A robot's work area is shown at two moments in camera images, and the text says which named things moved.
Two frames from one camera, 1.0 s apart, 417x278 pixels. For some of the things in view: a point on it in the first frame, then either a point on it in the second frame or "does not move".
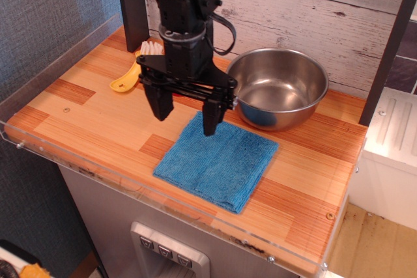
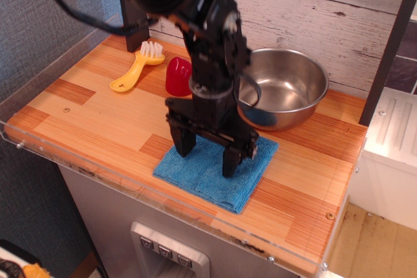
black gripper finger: (214, 113) to (232, 157)
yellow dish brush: (128, 81) does not move
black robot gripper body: (188, 68) to (212, 112)
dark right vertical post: (391, 49) does not move
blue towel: (226, 168) does not move
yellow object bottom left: (34, 271) does not move
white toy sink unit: (386, 181) does not move
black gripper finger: (161, 101) to (184, 140)
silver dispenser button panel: (158, 255) does not move
